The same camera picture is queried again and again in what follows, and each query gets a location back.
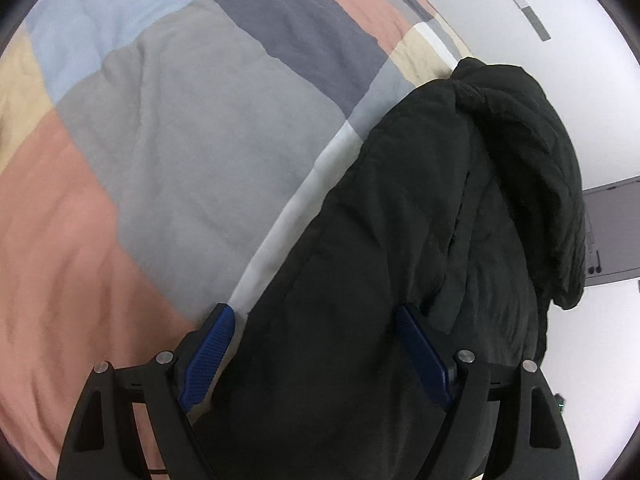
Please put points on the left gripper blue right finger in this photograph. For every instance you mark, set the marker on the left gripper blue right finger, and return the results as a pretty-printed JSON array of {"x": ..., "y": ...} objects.
[{"x": 431, "y": 355}]

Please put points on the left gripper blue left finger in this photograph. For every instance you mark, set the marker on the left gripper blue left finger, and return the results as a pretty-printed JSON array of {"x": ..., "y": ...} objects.
[{"x": 200, "y": 354}]

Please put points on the black puffer jacket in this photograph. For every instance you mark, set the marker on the black puffer jacket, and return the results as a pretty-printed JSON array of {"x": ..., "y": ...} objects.
[{"x": 465, "y": 202}]

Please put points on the grey bedroom door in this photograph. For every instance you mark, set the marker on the grey bedroom door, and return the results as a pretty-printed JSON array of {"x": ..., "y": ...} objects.
[{"x": 612, "y": 232}]

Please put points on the checkered patchwork bed blanket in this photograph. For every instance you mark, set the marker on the checkered patchwork bed blanket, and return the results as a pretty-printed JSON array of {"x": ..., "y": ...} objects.
[{"x": 160, "y": 156}]

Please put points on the grey wall panel switch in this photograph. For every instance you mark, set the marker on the grey wall panel switch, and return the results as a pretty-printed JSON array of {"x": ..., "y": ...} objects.
[{"x": 533, "y": 19}]

